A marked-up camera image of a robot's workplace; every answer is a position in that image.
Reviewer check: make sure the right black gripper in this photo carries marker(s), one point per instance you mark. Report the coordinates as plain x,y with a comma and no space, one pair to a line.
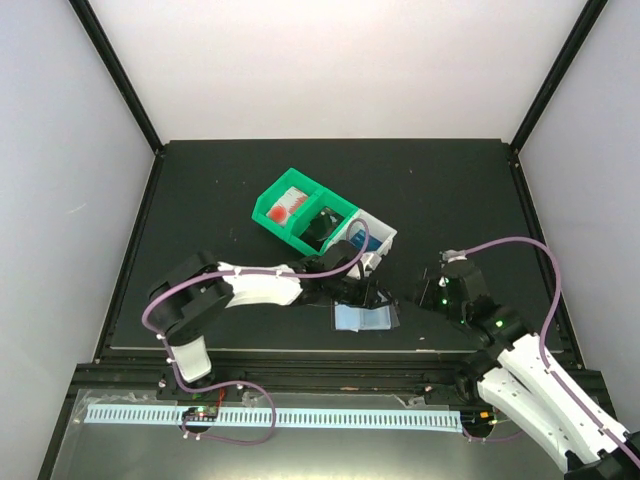
425,288

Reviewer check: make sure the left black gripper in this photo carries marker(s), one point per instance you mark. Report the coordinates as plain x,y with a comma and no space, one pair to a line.
366,296

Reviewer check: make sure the clear sleeve card holder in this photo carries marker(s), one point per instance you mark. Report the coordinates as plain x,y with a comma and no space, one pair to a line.
378,311

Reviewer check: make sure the white plastic card bin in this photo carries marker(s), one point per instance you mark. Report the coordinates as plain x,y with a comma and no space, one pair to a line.
352,229

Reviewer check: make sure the green double compartment bin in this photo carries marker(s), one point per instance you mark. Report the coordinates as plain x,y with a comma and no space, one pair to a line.
319,197

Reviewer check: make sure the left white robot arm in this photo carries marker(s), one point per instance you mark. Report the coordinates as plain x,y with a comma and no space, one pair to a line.
179,312

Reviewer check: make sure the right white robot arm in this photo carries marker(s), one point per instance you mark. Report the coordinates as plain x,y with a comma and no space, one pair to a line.
513,371

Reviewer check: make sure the blue cards in bin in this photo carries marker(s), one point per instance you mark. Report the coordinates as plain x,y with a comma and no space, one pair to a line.
367,239

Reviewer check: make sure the red and white cards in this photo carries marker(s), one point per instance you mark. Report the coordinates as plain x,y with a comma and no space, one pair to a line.
286,205

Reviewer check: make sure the right circuit board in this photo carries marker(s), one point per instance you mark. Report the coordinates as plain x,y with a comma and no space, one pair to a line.
483,417

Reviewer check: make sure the circuit board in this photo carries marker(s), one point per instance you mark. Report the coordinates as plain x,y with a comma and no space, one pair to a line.
483,417
200,414

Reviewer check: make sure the left circuit board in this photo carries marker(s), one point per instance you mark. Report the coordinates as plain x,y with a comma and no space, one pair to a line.
200,414

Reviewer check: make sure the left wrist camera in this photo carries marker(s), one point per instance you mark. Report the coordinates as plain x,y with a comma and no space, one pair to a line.
367,264

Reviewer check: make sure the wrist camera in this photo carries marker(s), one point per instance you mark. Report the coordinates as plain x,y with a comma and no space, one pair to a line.
448,256
367,264

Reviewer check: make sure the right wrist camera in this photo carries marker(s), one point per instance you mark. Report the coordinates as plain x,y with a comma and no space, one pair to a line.
448,256

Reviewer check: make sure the white slotted cable duct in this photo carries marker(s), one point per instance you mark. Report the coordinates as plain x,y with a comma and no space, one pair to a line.
305,418

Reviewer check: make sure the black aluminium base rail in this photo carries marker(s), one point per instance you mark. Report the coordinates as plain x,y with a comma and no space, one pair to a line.
282,371

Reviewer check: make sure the right black frame post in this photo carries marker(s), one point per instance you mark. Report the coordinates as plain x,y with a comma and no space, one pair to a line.
576,38

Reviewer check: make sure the black frame post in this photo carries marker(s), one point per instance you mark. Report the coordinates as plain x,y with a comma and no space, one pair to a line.
101,43
576,38

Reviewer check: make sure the left black frame post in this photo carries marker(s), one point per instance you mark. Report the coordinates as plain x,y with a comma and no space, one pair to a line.
101,43

